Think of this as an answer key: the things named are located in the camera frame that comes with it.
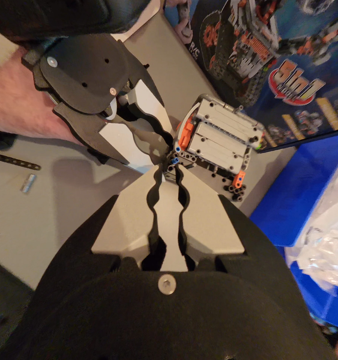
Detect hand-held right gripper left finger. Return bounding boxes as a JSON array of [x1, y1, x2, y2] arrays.
[[91, 165, 161, 270]]

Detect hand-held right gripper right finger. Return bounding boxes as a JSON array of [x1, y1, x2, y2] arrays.
[[176, 165, 246, 270]]

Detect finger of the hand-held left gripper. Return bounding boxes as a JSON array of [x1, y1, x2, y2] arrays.
[[129, 79, 175, 148], [99, 121, 164, 173]]

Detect grey building block model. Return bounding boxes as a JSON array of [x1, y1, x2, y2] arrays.
[[169, 94, 265, 203]]

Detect person's left forearm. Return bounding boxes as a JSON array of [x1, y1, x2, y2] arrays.
[[0, 129, 19, 150]]

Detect person's left hand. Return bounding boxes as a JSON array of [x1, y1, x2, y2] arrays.
[[0, 46, 85, 145]]

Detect blue bin with plastic bags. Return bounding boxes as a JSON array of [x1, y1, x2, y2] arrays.
[[249, 132, 338, 333]]

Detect short grey tube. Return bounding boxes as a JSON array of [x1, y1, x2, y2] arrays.
[[20, 173, 37, 194]]

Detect black beam with holes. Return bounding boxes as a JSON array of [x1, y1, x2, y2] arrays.
[[0, 151, 42, 171]]

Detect toy kit cardboard box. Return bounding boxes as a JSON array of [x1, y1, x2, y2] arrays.
[[163, 0, 338, 154]]

